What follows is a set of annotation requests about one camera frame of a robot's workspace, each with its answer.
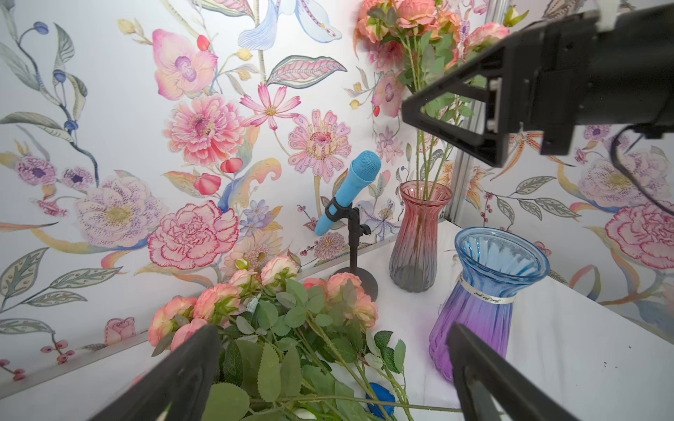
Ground pink flower bouquet green stems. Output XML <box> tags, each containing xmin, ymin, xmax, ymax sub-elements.
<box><xmin>146</xmin><ymin>254</ymin><xmax>464</xmax><ymax>421</ymax></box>

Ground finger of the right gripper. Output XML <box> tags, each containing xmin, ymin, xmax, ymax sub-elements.
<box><xmin>401</xmin><ymin>41</ymin><xmax>514</xmax><ymax>168</ymax></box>

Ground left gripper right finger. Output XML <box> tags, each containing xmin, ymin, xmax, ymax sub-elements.
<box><xmin>447</xmin><ymin>324</ymin><xmax>575</xmax><ymax>420</ymax></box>

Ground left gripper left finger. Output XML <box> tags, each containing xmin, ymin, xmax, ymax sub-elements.
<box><xmin>92</xmin><ymin>326</ymin><xmax>220</xmax><ymax>420</ymax></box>

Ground pink rose cluster stem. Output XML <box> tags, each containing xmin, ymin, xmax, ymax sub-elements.
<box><xmin>356</xmin><ymin>1</ymin><xmax>462</xmax><ymax>200</ymax></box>

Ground purple blue glass vase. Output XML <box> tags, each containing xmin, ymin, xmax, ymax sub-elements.
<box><xmin>429</xmin><ymin>227</ymin><xmax>549</xmax><ymax>382</ymax></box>

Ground blue microphone on black stand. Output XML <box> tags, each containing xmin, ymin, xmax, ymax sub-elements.
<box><xmin>314</xmin><ymin>151</ymin><xmax>382</xmax><ymax>301</ymax></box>

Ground green stem with leaves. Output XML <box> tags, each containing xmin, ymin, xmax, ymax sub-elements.
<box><xmin>356</xmin><ymin>0</ymin><xmax>466</xmax><ymax>201</ymax></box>

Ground red glass vase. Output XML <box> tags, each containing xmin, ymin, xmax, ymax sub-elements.
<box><xmin>389</xmin><ymin>181</ymin><xmax>452</xmax><ymax>293</ymax></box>

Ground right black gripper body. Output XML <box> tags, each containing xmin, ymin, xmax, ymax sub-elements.
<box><xmin>486</xmin><ymin>4</ymin><xmax>673</xmax><ymax>157</ymax></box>

